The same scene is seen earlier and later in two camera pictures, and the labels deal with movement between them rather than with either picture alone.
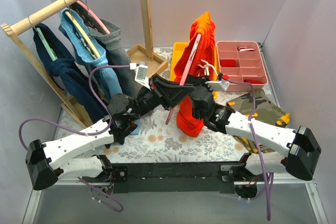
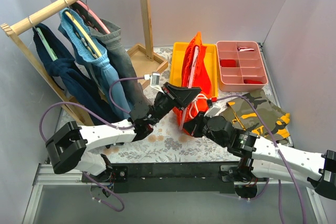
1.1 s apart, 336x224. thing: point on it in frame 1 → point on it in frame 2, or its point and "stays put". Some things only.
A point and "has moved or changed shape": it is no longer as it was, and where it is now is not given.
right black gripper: [200, 87] → [193, 125]
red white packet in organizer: [243, 49] stays put
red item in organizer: [228, 63] stays put
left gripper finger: [171, 93] stays put
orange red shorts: [189, 120] has moved or changed shape
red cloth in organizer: [252, 81] stays put
